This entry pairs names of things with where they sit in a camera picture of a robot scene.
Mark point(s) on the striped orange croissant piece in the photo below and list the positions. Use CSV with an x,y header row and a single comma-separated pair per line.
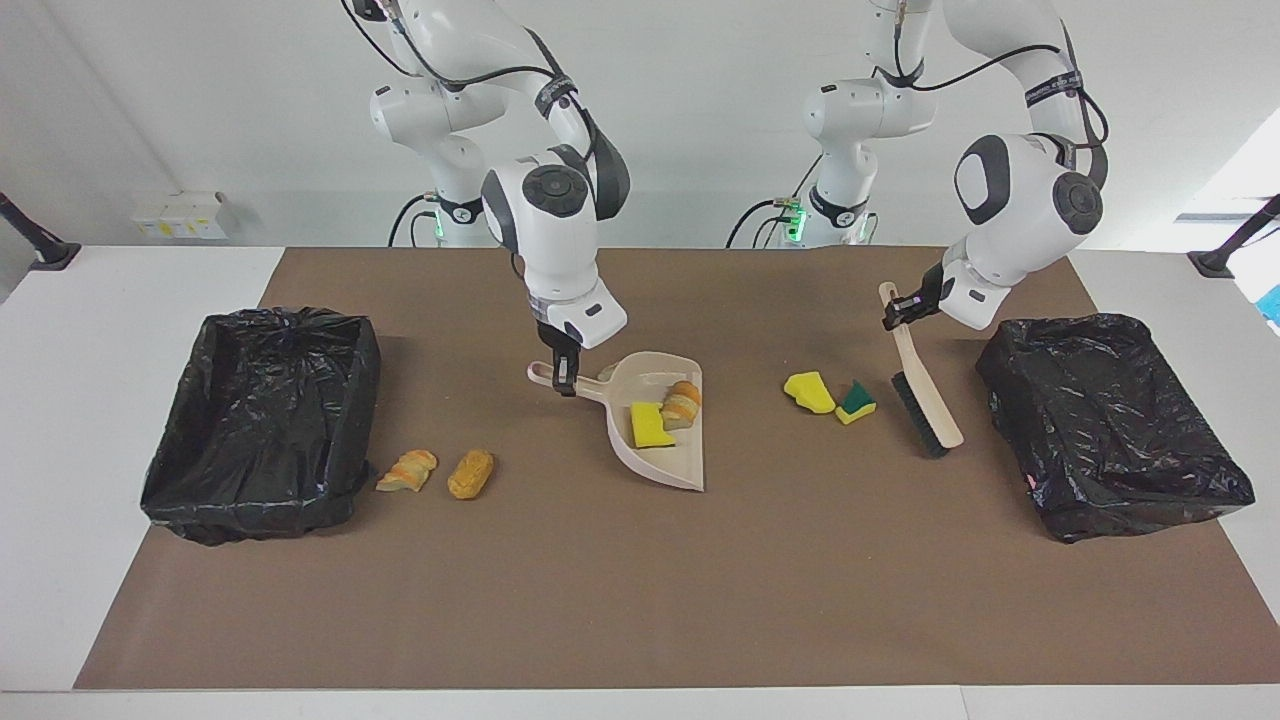
x,y
408,472

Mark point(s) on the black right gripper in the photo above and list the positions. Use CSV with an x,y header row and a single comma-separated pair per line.
x,y
560,345

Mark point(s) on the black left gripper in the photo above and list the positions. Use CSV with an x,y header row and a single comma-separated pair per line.
x,y
928,292

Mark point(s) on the beige plastic dustpan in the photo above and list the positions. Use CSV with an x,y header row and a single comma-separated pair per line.
x,y
682,462

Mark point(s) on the plain yellow sponge piece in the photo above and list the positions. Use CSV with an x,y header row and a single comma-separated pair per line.
x,y
810,393

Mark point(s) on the blue object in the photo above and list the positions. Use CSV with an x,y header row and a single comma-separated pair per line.
x,y
1270,305

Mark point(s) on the yellow sponge green backing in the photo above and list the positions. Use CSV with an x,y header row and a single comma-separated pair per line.
x,y
652,427

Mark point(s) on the brown bread roll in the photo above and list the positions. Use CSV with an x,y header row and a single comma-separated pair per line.
x,y
470,475

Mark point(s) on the crumpled black bag-lined bin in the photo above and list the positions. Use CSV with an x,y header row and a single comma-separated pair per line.
x,y
1110,430

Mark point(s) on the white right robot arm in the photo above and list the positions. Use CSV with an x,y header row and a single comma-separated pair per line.
x,y
555,240

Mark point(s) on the white wall box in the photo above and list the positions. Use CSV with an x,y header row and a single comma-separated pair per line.
x,y
180,215

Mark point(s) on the small green yellow sponge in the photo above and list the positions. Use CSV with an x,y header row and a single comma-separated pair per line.
x,y
855,403

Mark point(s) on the open black bag-lined bin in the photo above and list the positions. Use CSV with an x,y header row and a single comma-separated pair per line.
x,y
260,430

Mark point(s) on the beige brush black bristles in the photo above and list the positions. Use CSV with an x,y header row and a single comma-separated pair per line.
x,y
925,385

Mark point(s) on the black clamp stand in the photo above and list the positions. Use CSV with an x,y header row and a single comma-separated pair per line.
x,y
40,245
1225,255

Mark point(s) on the brown table mat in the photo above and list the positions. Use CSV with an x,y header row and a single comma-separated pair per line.
x,y
600,620

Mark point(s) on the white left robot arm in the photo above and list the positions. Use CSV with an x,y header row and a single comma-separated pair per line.
x,y
1020,200

